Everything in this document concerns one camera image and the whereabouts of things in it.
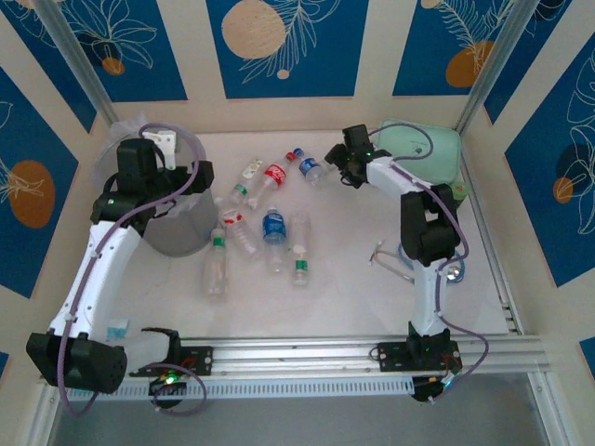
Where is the small blue cap bottle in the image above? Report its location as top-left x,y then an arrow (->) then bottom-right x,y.
293,147 -> 325,187

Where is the grey round bin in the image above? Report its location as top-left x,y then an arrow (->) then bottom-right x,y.
95,119 -> 218,258

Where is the green band bottle white label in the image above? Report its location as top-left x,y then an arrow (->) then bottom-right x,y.
229,158 -> 265,205

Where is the red white label bottle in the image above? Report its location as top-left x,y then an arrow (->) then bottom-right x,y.
218,206 -> 262,261

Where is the clear unlabelled bottle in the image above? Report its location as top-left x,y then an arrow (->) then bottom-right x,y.
291,210 -> 312,256

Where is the large blue label bottle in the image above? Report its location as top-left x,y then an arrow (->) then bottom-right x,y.
261,207 -> 288,275

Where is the small green band bottle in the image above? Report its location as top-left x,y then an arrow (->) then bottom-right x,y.
290,245 -> 313,288

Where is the clear plastic bin liner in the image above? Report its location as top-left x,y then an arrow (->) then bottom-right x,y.
95,118 -> 205,219

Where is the red cap cola bottle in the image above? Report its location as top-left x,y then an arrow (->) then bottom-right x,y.
248,151 -> 298,210

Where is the mint green zip pouch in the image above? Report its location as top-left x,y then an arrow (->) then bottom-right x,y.
371,119 -> 463,187

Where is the grey blue stethoscope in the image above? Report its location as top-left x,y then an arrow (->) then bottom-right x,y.
366,238 -> 467,285

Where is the light blue packet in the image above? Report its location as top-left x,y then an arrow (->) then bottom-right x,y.
105,318 -> 131,343

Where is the black control board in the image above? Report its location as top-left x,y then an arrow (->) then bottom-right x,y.
148,371 -> 190,397
412,374 -> 459,404

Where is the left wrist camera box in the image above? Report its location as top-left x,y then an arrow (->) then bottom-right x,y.
141,129 -> 179,169

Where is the aluminium frame post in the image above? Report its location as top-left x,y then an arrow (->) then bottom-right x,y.
454,0 -> 543,134
32,0 -> 122,125

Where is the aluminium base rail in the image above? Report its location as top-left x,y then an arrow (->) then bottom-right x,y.
39,333 -> 552,387

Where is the aluminium side rail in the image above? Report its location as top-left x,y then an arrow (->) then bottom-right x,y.
459,138 -> 524,335

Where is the white slotted cable duct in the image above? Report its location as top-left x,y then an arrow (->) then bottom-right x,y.
59,374 -> 415,402

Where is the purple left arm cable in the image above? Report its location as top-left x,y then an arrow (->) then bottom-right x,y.
58,121 -> 208,417

